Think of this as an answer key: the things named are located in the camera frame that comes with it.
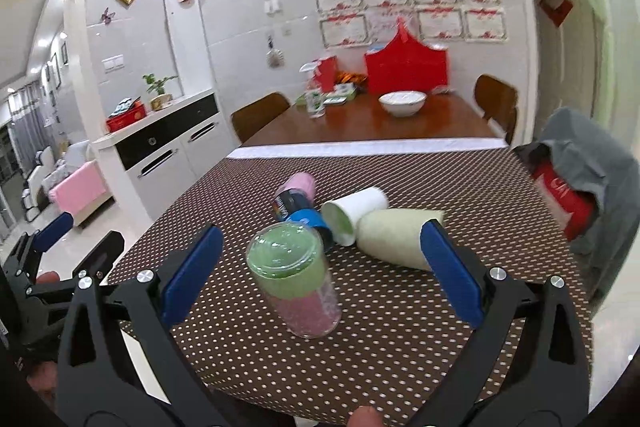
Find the right hand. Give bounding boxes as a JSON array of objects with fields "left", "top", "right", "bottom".
[{"left": 346, "top": 407, "right": 385, "bottom": 427}]

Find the red cushion with letters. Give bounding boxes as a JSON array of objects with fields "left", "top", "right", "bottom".
[{"left": 532, "top": 159, "right": 597, "bottom": 242}]

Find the red gift bag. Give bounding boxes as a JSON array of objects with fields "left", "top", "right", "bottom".
[{"left": 364, "top": 18, "right": 449, "bottom": 95}]

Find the white paper cup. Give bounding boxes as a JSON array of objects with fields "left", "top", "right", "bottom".
[{"left": 320, "top": 186, "right": 388, "bottom": 246}]

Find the small red box on table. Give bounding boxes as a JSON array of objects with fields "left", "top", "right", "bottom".
[{"left": 314, "top": 55, "right": 337, "bottom": 93}]

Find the small potted plant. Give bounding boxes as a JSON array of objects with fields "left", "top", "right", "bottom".
[{"left": 142, "top": 74, "right": 177, "bottom": 112}]

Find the wooden chair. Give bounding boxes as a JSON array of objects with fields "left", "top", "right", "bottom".
[
  {"left": 474, "top": 75, "right": 518, "bottom": 145},
  {"left": 231, "top": 92, "right": 291, "bottom": 143}
]

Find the hanging silver wall ornament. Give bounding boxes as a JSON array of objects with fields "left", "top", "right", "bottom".
[{"left": 266, "top": 35, "right": 284, "bottom": 68}]

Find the grey jacket on chair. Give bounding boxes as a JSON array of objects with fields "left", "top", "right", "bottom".
[{"left": 514, "top": 107, "right": 639, "bottom": 305}]

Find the green tissue box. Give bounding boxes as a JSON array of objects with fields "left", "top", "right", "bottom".
[{"left": 295, "top": 82, "right": 357, "bottom": 106}]

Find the clear spray bottle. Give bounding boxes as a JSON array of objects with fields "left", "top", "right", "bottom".
[{"left": 299, "top": 62, "right": 326, "bottom": 118}]

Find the white sofa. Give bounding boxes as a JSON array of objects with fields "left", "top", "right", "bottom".
[{"left": 21, "top": 140, "right": 113, "bottom": 228}]

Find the brown polka dot tablecloth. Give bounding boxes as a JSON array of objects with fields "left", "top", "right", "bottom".
[{"left": 110, "top": 148, "right": 592, "bottom": 426}]

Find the white sideboard cabinet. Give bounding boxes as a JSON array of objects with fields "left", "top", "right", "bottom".
[{"left": 92, "top": 89, "right": 238, "bottom": 234}]

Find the left hand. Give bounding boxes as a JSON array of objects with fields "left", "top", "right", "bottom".
[{"left": 27, "top": 270, "right": 62, "bottom": 403}]

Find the red diamond door decoration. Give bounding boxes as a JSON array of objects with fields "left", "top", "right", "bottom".
[{"left": 538, "top": 0, "right": 574, "bottom": 28}]

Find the black and blue cup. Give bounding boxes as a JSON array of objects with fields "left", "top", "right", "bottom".
[{"left": 271, "top": 190, "right": 334, "bottom": 253}]

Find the pale green cup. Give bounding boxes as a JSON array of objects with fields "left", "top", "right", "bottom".
[{"left": 356, "top": 208, "right": 445, "bottom": 272}]

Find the right wooden chair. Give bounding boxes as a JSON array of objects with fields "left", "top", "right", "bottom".
[{"left": 474, "top": 75, "right": 518, "bottom": 145}]

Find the red box on cabinet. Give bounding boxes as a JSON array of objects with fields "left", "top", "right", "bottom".
[{"left": 106, "top": 100, "right": 146, "bottom": 132}]

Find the white wall switch panel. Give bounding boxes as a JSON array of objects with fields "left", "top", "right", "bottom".
[{"left": 102, "top": 54, "right": 125, "bottom": 74}]

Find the left wooden chair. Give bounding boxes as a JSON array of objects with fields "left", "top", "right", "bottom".
[{"left": 231, "top": 92, "right": 291, "bottom": 143}]

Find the pink and green clear cup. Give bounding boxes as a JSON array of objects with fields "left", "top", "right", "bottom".
[{"left": 245, "top": 221, "right": 342, "bottom": 338}]

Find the white ceramic bowl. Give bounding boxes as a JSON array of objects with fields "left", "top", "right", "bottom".
[{"left": 378, "top": 91, "right": 426, "bottom": 117}]

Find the butterfly wall sticker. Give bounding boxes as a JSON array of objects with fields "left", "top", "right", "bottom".
[{"left": 100, "top": 9, "right": 115, "bottom": 25}]

